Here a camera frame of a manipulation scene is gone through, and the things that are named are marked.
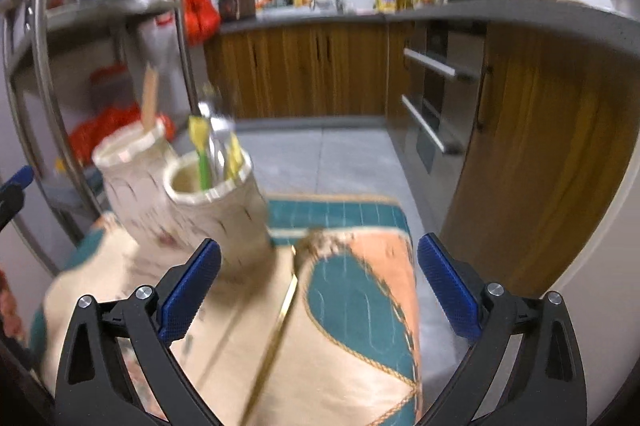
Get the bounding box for printed cloth mat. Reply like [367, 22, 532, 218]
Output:
[30, 193, 423, 426]

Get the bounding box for white plastic bag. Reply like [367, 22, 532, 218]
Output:
[142, 14, 188, 107]

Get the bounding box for silver spoon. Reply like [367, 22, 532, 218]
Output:
[199, 101, 235, 177]

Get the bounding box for built-in steel oven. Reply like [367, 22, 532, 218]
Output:
[402, 19, 488, 174]

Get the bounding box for orange plastic bag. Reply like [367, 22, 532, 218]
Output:
[67, 104, 176, 152]
[180, 0, 221, 44]

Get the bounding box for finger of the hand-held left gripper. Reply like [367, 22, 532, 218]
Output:
[0, 165, 36, 196]
[0, 186, 26, 228]

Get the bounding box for wooden kitchen cabinets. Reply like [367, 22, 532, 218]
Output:
[205, 19, 640, 297]

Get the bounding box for dark pressure cooker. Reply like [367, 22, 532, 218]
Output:
[218, 0, 256, 22]

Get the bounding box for wooden chopstick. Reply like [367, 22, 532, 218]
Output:
[140, 64, 160, 129]

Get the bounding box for gold fork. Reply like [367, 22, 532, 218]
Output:
[240, 231, 346, 426]

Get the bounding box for yellow green plastic spoon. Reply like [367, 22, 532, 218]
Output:
[187, 115, 212, 191]

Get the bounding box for grey kitchen countertop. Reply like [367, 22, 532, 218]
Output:
[220, 0, 640, 72]

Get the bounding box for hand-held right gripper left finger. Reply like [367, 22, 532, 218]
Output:
[54, 237, 223, 426]

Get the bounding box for metal shelf rack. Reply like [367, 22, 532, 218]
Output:
[0, 0, 201, 267]

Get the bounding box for white ceramic utensil holder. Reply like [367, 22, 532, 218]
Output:
[92, 119, 275, 279]

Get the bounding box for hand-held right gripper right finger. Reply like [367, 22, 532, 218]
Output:
[416, 232, 588, 426]

